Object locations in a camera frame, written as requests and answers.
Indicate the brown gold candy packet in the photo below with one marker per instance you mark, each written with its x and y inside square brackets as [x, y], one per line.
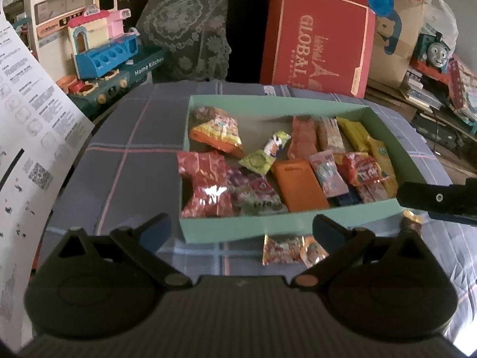
[411, 221]

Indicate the white instruction poster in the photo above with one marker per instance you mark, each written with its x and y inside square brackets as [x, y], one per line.
[42, 132]

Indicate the orange snack packet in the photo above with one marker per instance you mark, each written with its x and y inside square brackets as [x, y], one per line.
[299, 186]

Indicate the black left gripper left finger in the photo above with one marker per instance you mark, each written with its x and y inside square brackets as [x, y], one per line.
[142, 241]

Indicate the brown cardboard box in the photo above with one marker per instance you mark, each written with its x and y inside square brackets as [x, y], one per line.
[394, 41]

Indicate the blue toy train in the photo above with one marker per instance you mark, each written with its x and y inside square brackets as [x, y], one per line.
[431, 57]

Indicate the yellow green candy packet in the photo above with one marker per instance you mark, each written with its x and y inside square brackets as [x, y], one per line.
[261, 161]

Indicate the blue wafer packet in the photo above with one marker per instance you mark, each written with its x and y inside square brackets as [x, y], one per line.
[348, 199]

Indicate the orange yellow long bar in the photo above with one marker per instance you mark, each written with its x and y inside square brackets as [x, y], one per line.
[380, 153]

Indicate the small red candy packet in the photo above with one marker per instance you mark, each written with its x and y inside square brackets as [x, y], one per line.
[211, 196]

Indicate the pale pink long bar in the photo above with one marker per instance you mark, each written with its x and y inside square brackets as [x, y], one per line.
[329, 136]

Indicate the red white floral candy packet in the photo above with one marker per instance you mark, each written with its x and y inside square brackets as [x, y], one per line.
[282, 249]

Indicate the long orange snack bar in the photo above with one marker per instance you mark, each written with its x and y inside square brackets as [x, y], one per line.
[304, 140]

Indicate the purple grape candy bag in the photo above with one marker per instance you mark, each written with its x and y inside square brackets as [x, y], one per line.
[252, 194]

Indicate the brown candy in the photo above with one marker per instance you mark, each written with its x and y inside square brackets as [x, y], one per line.
[312, 252]

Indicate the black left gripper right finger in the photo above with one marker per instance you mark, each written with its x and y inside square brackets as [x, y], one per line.
[337, 240]

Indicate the yellow snack packet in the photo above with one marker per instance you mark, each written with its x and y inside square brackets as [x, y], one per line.
[356, 133]

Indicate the orange yellow chip bag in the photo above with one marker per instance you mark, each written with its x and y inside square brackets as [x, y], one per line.
[218, 129]

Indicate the mint green cardboard tray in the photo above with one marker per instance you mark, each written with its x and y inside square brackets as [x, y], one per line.
[258, 118]

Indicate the red gift box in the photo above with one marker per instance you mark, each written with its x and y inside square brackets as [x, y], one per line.
[319, 45]

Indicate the grey lace cushion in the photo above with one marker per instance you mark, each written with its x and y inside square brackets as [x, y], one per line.
[194, 33]

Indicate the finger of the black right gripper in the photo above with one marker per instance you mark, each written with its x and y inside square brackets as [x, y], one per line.
[454, 203]

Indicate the pink snack packet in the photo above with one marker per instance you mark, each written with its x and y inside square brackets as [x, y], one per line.
[329, 178]

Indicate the large red snack bag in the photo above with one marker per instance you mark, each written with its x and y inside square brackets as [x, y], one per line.
[359, 169]

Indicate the toy kitchen playset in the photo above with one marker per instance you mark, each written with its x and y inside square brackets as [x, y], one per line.
[90, 49]

